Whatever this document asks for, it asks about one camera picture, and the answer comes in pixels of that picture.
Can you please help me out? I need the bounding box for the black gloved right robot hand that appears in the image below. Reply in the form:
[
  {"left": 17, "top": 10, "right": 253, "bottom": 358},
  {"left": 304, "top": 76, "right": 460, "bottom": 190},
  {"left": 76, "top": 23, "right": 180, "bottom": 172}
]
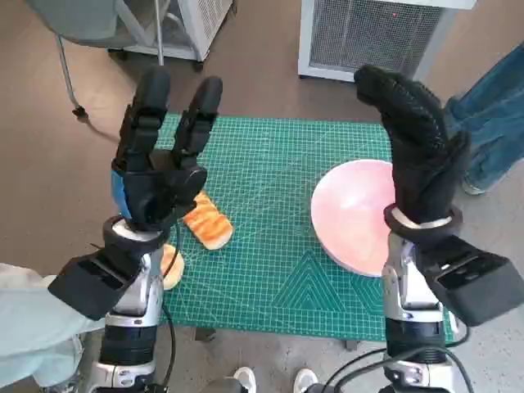
[{"left": 354, "top": 64, "right": 472, "bottom": 226}]

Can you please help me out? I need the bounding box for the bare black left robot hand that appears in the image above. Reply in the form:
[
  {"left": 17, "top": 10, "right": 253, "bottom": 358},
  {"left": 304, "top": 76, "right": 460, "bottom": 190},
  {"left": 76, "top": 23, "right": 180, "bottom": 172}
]
[{"left": 109, "top": 65, "right": 224, "bottom": 233}]

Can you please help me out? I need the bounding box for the long braided toy bread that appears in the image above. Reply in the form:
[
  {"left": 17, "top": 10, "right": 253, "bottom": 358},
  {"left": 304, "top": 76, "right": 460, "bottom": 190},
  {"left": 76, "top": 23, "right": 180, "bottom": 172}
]
[{"left": 182, "top": 190, "right": 234, "bottom": 251}]

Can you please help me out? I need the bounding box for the pink bowl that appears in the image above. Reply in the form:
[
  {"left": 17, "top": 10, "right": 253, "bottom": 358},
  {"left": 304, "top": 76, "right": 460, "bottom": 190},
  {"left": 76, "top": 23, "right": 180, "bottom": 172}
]
[{"left": 309, "top": 160, "right": 396, "bottom": 278}]

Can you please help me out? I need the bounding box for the round toy bread bun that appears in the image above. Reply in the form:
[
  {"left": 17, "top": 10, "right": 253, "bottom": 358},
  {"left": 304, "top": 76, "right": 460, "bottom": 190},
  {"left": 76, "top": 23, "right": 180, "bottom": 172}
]
[{"left": 159, "top": 244, "right": 185, "bottom": 291}]

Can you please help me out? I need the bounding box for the person in blue trousers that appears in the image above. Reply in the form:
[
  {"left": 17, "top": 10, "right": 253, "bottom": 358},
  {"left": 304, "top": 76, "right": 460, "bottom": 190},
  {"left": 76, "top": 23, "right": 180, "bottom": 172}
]
[{"left": 444, "top": 43, "right": 524, "bottom": 196}]

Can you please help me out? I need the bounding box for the green cutting mat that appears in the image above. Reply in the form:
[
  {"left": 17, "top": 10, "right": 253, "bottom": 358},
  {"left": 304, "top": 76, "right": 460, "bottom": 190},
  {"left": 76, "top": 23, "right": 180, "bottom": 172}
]
[{"left": 153, "top": 115, "right": 458, "bottom": 343}]

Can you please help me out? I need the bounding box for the white cabinet with mesh front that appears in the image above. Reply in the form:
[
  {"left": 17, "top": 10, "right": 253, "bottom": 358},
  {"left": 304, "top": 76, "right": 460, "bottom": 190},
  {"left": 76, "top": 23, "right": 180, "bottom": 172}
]
[{"left": 297, "top": 0, "right": 458, "bottom": 85}]

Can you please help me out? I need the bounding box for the white metal pole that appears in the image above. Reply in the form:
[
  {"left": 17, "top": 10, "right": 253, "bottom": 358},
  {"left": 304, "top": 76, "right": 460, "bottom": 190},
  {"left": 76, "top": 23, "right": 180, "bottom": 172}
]
[{"left": 151, "top": 0, "right": 165, "bottom": 67}]

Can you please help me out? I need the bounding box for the person in pale green clothing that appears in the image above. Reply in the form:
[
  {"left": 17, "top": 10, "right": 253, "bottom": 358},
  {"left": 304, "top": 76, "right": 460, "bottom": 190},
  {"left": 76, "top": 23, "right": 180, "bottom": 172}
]
[{"left": 0, "top": 263, "right": 106, "bottom": 388}]

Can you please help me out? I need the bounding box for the white cabinet on casters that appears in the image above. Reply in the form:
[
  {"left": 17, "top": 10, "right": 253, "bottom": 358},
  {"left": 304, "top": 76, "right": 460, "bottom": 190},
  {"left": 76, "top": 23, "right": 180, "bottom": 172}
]
[{"left": 106, "top": 0, "right": 237, "bottom": 63}]

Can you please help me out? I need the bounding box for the grey chair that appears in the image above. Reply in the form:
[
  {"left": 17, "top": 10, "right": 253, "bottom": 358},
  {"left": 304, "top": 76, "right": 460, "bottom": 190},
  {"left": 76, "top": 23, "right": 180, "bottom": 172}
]
[{"left": 24, "top": 0, "right": 140, "bottom": 120}]

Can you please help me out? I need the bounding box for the white shoe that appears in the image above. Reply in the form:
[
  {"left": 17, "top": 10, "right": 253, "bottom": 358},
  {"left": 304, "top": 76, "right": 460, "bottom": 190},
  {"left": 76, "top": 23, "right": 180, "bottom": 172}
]
[
  {"left": 293, "top": 368, "right": 317, "bottom": 393},
  {"left": 233, "top": 366, "right": 258, "bottom": 393}
]

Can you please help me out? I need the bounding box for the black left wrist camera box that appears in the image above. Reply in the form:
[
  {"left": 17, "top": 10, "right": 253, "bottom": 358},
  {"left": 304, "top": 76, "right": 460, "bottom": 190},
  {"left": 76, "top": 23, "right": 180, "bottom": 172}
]
[{"left": 47, "top": 252, "right": 142, "bottom": 321}]

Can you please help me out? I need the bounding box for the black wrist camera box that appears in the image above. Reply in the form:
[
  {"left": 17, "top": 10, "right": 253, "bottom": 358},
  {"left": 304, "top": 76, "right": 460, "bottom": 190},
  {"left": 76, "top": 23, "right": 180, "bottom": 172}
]
[
  {"left": 423, "top": 241, "right": 520, "bottom": 328},
  {"left": 47, "top": 252, "right": 142, "bottom": 321}
]

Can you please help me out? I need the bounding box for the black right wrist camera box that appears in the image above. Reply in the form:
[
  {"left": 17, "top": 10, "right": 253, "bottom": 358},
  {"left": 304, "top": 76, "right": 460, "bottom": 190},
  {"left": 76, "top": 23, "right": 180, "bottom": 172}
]
[{"left": 423, "top": 241, "right": 520, "bottom": 328}]

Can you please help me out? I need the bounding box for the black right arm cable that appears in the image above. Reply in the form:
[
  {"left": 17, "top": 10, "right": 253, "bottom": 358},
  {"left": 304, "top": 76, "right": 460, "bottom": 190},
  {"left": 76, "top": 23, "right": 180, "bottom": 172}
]
[{"left": 323, "top": 314, "right": 471, "bottom": 393}]

